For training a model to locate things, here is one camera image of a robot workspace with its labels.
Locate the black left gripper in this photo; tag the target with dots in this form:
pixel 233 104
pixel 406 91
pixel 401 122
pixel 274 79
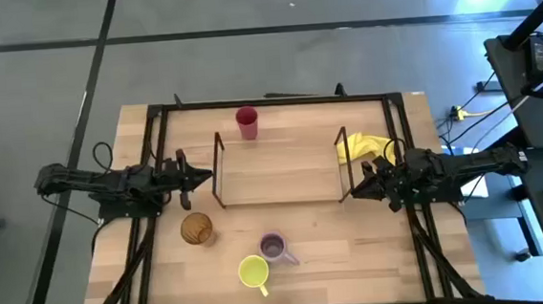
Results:
pixel 173 178

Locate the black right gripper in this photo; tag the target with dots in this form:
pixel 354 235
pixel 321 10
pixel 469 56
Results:
pixel 391 182

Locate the red plastic cup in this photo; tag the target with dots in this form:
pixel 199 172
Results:
pixel 247 120

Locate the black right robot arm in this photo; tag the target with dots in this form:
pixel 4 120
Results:
pixel 468 162

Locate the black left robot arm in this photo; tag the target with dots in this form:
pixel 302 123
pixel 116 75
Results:
pixel 87 182

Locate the yellow cloth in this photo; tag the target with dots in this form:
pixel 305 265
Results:
pixel 364 145

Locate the brown wooden bowl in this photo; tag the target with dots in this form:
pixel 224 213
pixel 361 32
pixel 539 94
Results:
pixel 196 228

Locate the grey side desk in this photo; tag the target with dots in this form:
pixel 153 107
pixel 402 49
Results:
pixel 512 101

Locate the black device on desk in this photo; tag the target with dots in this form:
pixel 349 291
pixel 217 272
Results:
pixel 542 56

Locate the black metal table frame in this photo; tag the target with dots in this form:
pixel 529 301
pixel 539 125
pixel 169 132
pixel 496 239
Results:
pixel 273 102

